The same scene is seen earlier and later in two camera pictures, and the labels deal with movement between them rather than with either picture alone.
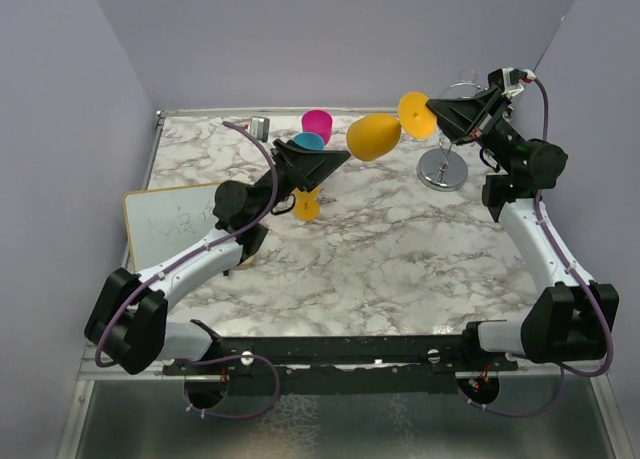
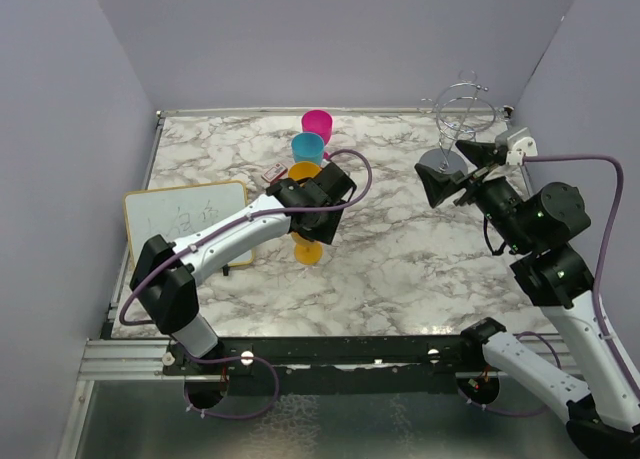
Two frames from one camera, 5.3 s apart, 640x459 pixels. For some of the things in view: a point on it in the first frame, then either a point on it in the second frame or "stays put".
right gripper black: [463, 118] -> [440, 185]
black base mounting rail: [340, 365] stays put
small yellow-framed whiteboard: [160, 220] stays put
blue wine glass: [310, 140] stays put
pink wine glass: [318, 121] stays put
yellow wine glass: [372, 136] -> [306, 252]
